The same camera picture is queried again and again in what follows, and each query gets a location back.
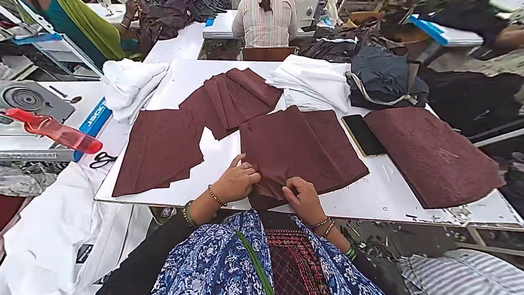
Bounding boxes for white work table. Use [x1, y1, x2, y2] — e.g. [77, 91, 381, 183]
[94, 59, 524, 230]

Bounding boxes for person's right forearm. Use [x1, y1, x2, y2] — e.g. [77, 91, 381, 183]
[310, 216, 410, 295]

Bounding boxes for person's right hand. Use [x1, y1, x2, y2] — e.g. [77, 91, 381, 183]
[282, 176, 328, 226]

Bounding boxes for stack of folded white cloths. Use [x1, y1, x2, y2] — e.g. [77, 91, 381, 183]
[265, 54, 351, 113]
[101, 58, 169, 124]

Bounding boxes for grey crumpled cloth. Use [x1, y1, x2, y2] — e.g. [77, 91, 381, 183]
[0, 161, 69, 197]

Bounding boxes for bundle of dark grey garments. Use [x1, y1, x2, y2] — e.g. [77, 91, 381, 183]
[345, 46, 430, 110]

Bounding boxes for blue edged sewing table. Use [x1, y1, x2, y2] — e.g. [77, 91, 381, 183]
[409, 14, 484, 66]

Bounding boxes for person's left forearm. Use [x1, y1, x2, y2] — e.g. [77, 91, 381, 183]
[96, 187, 226, 295]

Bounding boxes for black scissors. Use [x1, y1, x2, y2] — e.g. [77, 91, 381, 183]
[90, 152, 118, 169]

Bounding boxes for stack of maroon fabric pieces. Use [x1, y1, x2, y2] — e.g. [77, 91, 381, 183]
[364, 107, 505, 210]
[178, 67, 283, 141]
[240, 105, 370, 210]
[112, 108, 206, 197]

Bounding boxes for large white fabric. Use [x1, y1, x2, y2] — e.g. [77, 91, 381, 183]
[0, 161, 154, 295]

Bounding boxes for heap of dark brown garments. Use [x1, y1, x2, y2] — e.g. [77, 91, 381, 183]
[135, 0, 193, 54]

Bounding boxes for brown chair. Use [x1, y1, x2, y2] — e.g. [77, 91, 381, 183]
[240, 47, 299, 62]

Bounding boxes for red translucent bottle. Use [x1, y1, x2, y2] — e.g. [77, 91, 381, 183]
[5, 108, 103, 155]

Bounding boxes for person's left hand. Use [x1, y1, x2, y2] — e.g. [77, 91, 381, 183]
[211, 153, 261, 205]

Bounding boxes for white sewing machine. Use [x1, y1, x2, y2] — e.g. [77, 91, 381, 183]
[294, 0, 327, 33]

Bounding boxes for grey white striped cloth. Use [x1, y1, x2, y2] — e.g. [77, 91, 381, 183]
[398, 249, 524, 295]

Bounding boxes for person's body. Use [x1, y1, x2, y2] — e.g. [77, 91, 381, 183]
[151, 208, 386, 295]

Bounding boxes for large black cloth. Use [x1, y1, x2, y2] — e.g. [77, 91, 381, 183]
[418, 67, 524, 142]

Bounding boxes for black smartphone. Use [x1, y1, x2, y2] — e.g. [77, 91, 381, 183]
[341, 114, 387, 157]

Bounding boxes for grey sewing machine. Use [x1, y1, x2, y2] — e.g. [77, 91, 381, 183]
[0, 80, 76, 126]

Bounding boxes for maroon fabric panel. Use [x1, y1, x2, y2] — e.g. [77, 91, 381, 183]
[240, 106, 315, 201]

